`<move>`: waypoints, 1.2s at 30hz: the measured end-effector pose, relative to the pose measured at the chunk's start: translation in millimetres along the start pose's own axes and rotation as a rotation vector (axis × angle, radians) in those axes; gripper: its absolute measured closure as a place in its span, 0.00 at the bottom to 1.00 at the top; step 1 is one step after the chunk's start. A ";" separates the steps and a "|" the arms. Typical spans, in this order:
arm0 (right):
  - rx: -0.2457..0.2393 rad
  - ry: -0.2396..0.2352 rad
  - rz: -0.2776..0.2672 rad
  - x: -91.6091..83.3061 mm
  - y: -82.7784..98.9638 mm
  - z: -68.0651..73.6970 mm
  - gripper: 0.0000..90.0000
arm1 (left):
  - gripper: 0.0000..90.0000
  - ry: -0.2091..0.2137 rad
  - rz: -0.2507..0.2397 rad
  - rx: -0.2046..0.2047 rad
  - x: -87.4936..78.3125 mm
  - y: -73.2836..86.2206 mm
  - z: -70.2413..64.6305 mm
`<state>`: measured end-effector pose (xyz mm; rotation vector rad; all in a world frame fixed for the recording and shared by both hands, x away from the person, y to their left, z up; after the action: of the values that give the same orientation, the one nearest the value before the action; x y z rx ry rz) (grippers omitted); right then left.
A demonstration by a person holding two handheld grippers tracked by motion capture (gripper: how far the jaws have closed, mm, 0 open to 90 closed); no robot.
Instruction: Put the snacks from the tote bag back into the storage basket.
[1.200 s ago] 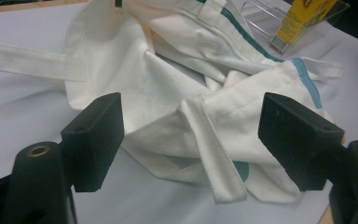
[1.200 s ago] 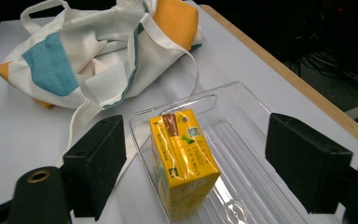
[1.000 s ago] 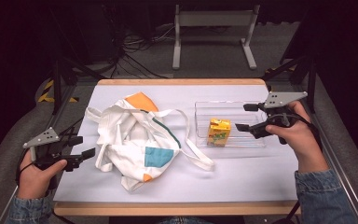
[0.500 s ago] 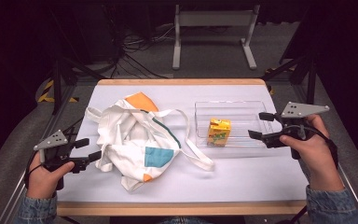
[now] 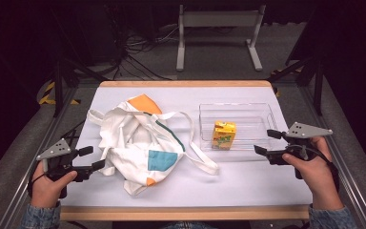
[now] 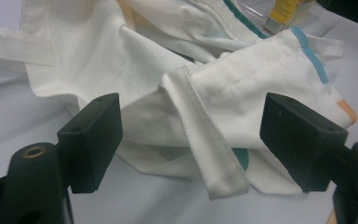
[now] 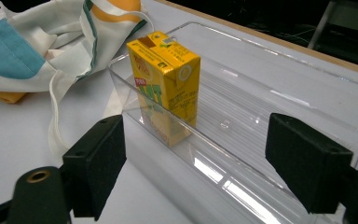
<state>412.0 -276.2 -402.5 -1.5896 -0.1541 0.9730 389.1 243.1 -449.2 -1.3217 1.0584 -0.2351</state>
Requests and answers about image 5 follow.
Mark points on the person's right hand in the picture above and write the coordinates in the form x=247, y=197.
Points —
x=317, y=175

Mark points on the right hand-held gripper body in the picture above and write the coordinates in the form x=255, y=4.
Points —
x=294, y=149

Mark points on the clear plastic tray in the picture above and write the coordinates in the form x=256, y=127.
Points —
x=254, y=124

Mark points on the white table mat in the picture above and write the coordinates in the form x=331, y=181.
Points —
x=235, y=181

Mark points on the black tripod stand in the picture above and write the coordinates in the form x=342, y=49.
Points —
x=58, y=82
x=318, y=86

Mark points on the person's lap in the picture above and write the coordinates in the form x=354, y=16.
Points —
x=187, y=225

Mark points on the wooden table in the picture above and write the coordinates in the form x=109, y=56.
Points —
x=184, y=83

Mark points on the person's left hand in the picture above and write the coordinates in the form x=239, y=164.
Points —
x=49, y=191

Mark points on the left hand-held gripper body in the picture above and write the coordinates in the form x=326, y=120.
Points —
x=58, y=163

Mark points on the white metal stand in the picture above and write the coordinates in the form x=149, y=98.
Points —
x=217, y=19

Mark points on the yellow black hazard tape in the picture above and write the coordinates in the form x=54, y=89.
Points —
x=46, y=98

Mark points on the white canvas tote bag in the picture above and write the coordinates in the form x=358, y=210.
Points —
x=139, y=146

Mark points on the yellow juice carton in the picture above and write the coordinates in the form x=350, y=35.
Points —
x=224, y=135

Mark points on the aluminium floor rail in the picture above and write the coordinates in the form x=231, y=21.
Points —
x=346, y=165
x=28, y=140

